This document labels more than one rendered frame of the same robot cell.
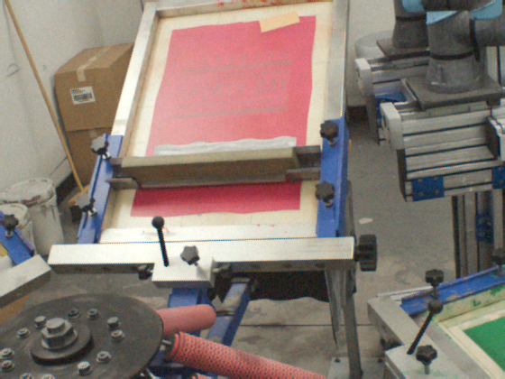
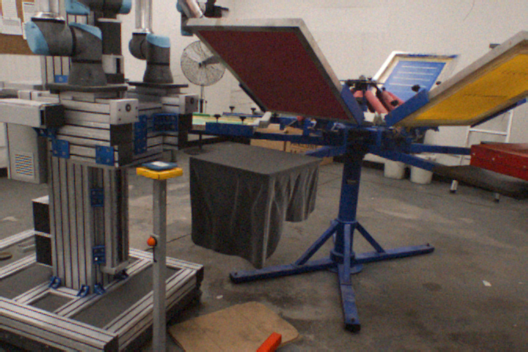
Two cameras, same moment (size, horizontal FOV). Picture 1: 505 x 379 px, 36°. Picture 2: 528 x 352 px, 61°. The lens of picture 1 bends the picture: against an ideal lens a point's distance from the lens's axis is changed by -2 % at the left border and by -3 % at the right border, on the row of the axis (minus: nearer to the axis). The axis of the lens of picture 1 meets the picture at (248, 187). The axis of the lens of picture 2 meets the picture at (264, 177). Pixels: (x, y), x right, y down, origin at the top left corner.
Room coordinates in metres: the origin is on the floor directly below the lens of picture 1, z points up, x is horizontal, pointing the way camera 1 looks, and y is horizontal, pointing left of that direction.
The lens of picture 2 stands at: (4.03, 0.63, 1.39)
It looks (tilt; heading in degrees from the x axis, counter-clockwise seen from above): 14 degrees down; 197
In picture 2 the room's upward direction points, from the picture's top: 4 degrees clockwise
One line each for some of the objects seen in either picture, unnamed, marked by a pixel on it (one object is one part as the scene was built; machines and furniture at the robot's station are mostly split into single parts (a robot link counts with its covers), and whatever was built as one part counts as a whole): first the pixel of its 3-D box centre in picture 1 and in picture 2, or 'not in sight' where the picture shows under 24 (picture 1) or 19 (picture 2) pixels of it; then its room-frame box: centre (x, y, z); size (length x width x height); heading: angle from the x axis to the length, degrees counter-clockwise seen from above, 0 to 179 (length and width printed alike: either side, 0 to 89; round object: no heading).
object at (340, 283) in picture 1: (333, 267); not in sight; (1.98, -0.20, 0.79); 0.46 x 0.09 x 0.33; 163
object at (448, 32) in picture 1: (452, 23); (157, 48); (2.00, -0.60, 1.42); 0.13 x 0.12 x 0.14; 63
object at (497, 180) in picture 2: not in sight; (427, 163); (1.46, 0.76, 0.91); 1.34 x 0.40 x 0.08; 43
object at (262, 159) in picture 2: not in sight; (258, 158); (2.04, -0.03, 0.95); 0.48 x 0.44 x 0.01; 163
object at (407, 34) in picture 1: (414, 27); (86, 71); (2.49, -0.62, 1.31); 0.15 x 0.15 x 0.10
